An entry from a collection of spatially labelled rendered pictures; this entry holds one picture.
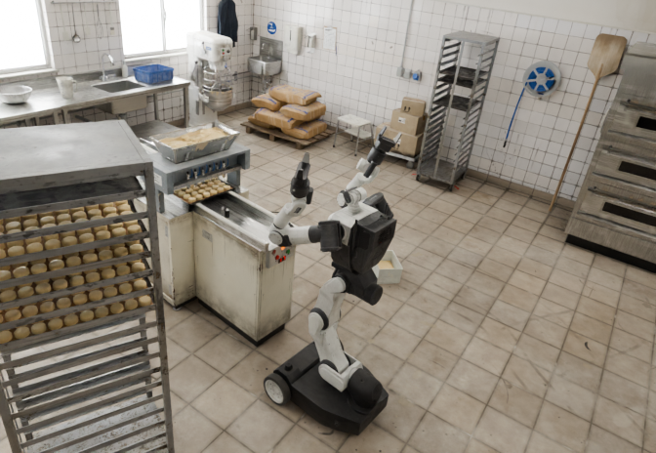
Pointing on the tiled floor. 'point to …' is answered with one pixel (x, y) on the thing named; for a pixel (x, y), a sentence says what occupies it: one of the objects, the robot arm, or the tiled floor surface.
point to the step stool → (355, 129)
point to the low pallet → (286, 135)
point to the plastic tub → (389, 268)
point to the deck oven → (623, 172)
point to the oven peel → (608, 50)
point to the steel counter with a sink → (49, 92)
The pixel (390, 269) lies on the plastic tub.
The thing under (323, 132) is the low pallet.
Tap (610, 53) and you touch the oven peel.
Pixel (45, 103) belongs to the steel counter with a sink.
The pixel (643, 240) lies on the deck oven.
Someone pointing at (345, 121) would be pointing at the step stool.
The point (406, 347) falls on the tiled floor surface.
